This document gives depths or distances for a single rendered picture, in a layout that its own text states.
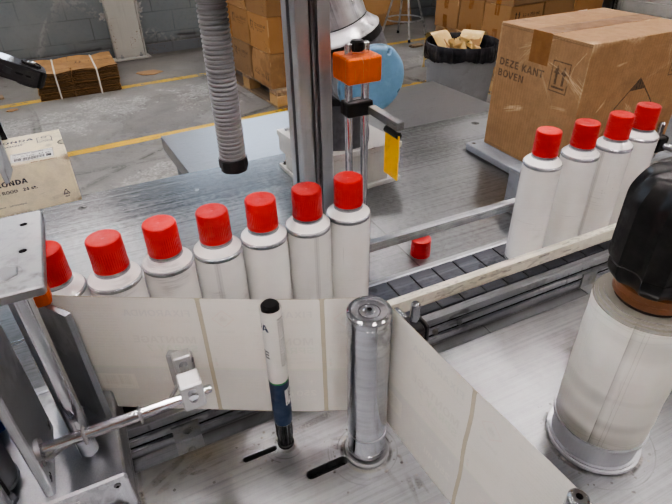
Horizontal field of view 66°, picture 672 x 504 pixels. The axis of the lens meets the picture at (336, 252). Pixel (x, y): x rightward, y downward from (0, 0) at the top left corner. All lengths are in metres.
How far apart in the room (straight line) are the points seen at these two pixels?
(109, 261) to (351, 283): 0.28
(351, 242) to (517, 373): 0.25
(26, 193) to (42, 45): 5.14
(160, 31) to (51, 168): 5.30
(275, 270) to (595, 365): 0.32
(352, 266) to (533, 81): 0.69
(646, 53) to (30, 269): 1.09
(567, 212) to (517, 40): 0.49
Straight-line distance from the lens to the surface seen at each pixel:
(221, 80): 0.59
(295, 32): 0.65
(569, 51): 1.12
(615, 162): 0.85
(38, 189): 0.91
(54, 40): 6.02
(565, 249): 0.84
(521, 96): 1.21
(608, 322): 0.48
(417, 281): 0.77
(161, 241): 0.53
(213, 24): 0.58
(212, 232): 0.54
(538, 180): 0.76
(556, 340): 0.72
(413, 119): 1.50
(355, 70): 0.62
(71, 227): 1.12
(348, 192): 0.58
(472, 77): 3.29
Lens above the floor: 1.35
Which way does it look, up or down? 34 degrees down
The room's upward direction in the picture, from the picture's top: 1 degrees counter-clockwise
